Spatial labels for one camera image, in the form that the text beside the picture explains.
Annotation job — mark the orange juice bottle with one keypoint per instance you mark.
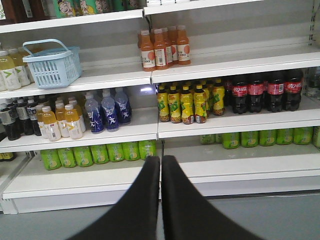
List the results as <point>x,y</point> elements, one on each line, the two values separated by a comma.
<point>147,52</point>
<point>160,50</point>
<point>183,46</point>

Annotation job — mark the green cartoon can right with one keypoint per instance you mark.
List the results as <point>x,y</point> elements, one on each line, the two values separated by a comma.
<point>88,7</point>

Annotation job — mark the orange juice bottle front right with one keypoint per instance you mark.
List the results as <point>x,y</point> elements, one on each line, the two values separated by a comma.
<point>160,50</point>

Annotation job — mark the orange juice bottle front left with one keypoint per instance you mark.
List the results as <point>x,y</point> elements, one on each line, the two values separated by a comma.
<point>147,52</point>

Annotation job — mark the green cartoon can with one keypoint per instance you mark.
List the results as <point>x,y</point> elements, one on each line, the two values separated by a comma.
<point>64,8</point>
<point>88,7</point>

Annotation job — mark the light blue plastic basket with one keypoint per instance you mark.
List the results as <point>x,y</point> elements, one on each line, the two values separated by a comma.
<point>55,67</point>

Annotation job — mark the white metal shelf unit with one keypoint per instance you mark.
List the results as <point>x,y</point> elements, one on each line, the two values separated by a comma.
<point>227,37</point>

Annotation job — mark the blue sports drink bottle rear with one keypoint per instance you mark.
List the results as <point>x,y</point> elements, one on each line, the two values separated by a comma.
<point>122,106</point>

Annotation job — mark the yellow vitamin drink bottle front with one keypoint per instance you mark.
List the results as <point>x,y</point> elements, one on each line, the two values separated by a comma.
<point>51,124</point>

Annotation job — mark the green cartoon can left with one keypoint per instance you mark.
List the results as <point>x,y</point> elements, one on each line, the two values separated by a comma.
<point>64,8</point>

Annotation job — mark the orange juice bottle far right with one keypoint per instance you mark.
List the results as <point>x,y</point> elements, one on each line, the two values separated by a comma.
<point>183,46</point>

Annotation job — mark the blue sports drink bottle middle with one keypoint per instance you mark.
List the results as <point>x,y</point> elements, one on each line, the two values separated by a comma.
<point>109,108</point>

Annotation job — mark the dark cola bottle red label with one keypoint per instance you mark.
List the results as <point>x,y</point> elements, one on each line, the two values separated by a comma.
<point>239,94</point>

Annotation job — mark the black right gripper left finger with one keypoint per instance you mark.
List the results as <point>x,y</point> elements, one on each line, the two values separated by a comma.
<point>135,215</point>

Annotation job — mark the dark tea bottle black cap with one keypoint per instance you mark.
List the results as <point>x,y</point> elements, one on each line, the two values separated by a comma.
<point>8,116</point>

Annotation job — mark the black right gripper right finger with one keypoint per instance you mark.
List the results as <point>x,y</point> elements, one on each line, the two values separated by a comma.
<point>187,215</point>

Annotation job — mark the blue sports drink bottle left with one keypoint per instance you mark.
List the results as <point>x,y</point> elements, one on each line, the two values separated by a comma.
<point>93,112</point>

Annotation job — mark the yellow vitamin drink bottle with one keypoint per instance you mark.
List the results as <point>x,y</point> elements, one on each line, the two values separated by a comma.
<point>51,124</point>
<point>73,122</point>

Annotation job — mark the pale yellow drink bottle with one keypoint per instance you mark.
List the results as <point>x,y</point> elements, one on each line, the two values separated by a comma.
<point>8,71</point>
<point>19,66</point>

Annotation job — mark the yellow vitamin drink bottle right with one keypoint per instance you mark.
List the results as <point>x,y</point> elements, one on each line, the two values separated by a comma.
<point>73,122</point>

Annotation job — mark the blue sports drink bottle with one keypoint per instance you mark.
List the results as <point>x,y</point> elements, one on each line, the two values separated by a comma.
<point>93,112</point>
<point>122,106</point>
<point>109,108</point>

